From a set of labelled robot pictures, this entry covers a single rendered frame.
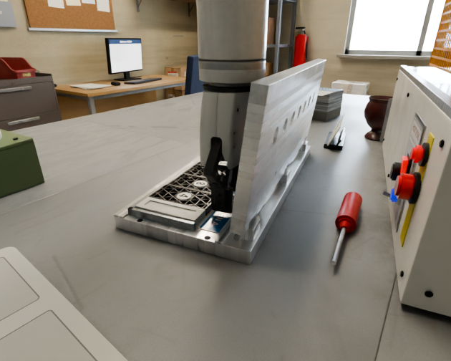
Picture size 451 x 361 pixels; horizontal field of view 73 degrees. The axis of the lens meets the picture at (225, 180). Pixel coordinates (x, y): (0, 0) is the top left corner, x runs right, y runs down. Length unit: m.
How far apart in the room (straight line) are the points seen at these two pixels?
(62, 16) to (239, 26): 3.32
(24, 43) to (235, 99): 3.17
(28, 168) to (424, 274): 0.62
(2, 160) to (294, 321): 0.53
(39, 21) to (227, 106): 3.22
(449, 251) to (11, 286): 0.43
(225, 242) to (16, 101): 2.60
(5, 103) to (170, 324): 2.62
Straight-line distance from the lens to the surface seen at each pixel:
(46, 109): 2.99
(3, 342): 0.36
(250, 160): 0.32
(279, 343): 0.32
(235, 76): 0.37
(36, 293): 0.39
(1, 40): 3.40
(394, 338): 0.35
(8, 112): 2.86
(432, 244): 0.33
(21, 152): 0.65
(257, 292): 0.36
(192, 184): 0.51
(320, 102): 1.10
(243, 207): 0.35
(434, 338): 0.37
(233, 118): 0.37
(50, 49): 3.57
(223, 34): 0.37
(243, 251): 0.38
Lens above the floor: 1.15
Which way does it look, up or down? 25 degrees down
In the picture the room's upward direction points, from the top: straight up
